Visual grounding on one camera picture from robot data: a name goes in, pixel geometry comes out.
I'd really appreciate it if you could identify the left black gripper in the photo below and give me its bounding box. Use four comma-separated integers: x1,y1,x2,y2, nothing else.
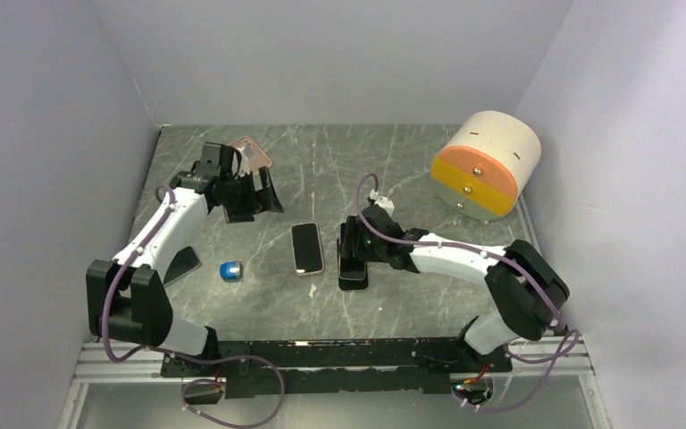
221,166,283,223

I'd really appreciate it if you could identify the black smartphone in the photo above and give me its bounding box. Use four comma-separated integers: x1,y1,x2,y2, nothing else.
292,223,324,274
338,254,368,282

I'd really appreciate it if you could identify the black phone case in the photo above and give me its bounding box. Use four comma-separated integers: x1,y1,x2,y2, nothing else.
337,250,369,291

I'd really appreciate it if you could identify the beige phone case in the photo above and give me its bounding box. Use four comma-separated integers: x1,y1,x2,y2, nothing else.
289,222,326,277

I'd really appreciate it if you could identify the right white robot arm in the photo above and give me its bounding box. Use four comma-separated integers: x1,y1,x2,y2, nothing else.
338,205,570,371

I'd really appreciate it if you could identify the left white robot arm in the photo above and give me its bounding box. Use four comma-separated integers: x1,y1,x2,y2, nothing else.
85,142,283,375

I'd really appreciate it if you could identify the pink phone case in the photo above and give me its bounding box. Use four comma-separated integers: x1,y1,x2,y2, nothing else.
230,136,272,174

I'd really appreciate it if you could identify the blue grey small cylinder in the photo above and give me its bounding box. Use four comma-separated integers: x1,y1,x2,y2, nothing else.
219,261,244,282

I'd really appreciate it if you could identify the round drawer cabinet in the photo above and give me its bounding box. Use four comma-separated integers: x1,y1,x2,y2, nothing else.
430,110,541,222

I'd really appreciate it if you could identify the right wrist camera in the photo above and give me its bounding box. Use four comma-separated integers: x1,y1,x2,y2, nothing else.
368,190,395,216

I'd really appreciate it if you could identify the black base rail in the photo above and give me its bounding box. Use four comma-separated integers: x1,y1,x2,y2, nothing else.
160,337,513,399

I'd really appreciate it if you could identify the aluminium frame rail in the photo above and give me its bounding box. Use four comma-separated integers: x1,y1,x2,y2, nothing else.
72,341,593,385

